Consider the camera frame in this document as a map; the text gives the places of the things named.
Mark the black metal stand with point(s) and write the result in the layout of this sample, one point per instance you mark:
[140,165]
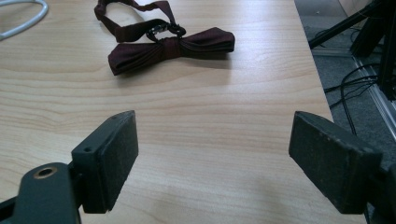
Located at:
[373,28]

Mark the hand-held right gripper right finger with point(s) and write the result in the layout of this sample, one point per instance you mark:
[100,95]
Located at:
[330,161]

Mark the aluminium floor rail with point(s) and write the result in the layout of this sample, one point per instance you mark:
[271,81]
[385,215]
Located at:
[378,93]

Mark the dark red bow tie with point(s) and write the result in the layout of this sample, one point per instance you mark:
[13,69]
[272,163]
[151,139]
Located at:
[168,46]

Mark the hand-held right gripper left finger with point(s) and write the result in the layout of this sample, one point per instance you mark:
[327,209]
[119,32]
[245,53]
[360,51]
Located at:
[106,165]

